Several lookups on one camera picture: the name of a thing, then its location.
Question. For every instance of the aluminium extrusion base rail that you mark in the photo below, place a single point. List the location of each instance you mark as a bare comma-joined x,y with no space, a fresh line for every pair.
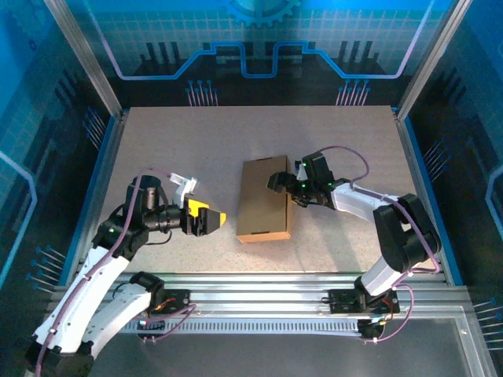
236,298

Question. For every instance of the aluminium table side rail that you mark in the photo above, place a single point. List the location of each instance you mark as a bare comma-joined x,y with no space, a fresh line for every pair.
99,188

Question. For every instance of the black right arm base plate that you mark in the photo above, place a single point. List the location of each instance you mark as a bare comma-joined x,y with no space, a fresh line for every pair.
342,300

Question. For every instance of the aluminium framed dark panel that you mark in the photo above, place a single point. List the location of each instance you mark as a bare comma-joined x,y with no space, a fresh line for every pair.
275,357

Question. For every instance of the small black connector block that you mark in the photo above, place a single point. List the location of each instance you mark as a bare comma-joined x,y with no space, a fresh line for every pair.
151,326
371,330

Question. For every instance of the blue table edge strip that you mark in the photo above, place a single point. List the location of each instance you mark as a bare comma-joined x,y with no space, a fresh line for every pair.
94,176
428,176

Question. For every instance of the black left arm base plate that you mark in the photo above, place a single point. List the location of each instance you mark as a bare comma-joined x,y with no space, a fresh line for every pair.
181,300

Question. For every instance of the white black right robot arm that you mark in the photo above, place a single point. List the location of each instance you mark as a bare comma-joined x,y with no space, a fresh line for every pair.
353,200

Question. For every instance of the brown cardboard box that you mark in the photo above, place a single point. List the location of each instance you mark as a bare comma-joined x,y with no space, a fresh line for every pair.
263,204

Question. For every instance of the aluminium frame post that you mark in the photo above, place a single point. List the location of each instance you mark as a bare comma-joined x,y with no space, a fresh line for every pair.
87,59
432,59

